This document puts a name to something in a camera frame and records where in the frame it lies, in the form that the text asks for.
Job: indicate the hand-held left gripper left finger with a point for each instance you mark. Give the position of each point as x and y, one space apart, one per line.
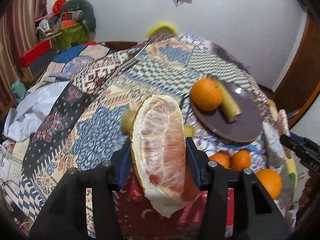
124 172

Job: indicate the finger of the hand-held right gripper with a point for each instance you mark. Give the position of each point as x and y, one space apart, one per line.
291 143

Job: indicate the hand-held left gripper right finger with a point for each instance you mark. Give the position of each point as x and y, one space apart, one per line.
193 165

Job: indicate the peeled pink pomelo wedge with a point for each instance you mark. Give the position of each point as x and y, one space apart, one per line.
162 150

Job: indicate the round brown plate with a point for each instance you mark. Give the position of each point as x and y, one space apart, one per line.
235 130

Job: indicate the orange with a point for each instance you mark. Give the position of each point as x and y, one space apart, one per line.
220 160
206 95
270 183
240 160

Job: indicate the yellow green fruit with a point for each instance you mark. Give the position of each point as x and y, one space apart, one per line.
188 131
127 121

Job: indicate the red patterned cloth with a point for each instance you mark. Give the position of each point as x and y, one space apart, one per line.
140 220

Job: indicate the patchwork patterned blanket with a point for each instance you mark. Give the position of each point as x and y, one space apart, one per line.
100 120

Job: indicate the yellow banana piece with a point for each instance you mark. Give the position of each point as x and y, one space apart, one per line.
231 105

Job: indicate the white crumpled cloth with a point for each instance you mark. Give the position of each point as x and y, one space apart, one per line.
32 107

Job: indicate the teal cloth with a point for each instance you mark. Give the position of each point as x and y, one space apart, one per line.
18 90

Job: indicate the yellow curved rim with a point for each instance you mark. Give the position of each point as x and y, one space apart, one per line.
161 27

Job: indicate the green patterned box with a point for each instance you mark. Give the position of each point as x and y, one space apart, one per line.
72 36

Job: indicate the long red box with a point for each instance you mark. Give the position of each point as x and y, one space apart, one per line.
35 52

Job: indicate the orange box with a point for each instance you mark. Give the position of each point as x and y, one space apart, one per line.
68 22

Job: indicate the grey cushion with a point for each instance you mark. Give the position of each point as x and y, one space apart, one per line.
85 10

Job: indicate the striped curtain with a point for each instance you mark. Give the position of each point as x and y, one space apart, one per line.
17 30

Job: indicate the wooden door frame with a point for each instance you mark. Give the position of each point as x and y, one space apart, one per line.
300 75

